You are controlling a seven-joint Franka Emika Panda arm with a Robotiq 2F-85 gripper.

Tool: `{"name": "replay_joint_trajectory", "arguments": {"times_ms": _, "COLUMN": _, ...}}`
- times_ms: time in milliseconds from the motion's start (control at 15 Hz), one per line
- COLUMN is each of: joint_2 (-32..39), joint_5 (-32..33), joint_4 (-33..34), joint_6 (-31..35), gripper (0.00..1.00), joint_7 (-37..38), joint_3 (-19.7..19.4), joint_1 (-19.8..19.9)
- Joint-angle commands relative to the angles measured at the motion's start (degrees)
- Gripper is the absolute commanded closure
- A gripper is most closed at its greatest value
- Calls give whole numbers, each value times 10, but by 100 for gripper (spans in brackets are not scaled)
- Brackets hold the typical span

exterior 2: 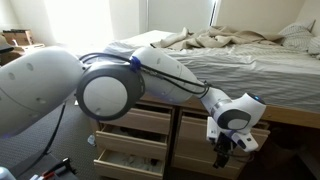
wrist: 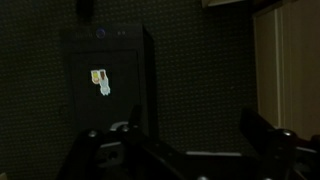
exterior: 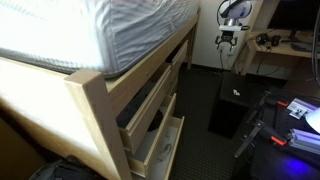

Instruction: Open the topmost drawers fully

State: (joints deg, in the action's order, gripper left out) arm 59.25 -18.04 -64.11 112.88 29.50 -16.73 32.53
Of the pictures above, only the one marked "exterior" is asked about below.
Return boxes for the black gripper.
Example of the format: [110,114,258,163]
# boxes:
[215,31,238,51]

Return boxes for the wooden drawer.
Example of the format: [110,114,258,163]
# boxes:
[127,94,176,178]
[117,66,171,153]
[131,115,185,180]
[166,41,188,78]

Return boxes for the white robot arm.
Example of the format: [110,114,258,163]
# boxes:
[215,0,252,49]

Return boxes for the black headphones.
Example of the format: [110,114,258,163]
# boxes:
[256,33,281,47]

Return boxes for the light wooden desk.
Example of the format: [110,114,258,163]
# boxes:
[240,0,320,98]

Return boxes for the black box with logo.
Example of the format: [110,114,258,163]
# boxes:
[208,72,264,138]

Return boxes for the black keyboard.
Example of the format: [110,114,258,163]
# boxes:
[291,43,313,52]

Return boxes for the black monitor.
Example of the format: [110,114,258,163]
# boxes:
[268,0,320,41]

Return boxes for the black orange clamp far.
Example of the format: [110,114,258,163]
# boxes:
[246,93,288,123]

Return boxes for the black orange clamp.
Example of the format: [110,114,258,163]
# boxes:
[234,120,287,158]
[246,93,288,123]

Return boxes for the black orange clamp near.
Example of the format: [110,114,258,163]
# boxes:
[234,120,287,158]

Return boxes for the white cloth in drawer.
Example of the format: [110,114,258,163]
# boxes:
[156,144,172,162]

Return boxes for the white fitted-sheet mattress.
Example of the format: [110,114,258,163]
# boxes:
[0,0,199,78]

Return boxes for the black backpack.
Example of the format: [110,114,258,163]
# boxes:
[29,155,105,180]

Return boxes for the white wall outlet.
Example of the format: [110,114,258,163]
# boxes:
[218,45,236,56]

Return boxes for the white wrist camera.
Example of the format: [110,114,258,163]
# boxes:
[219,25,250,32]

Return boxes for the black power cable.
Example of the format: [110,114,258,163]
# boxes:
[218,48,225,71]

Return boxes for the silver metal bracket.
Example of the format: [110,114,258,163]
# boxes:
[287,98,317,119]

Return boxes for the aluminium extrusion rail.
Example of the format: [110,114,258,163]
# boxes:
[289,129,320,155]

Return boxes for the light wooden bed frame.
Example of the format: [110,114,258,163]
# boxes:
[1,17,198,180]

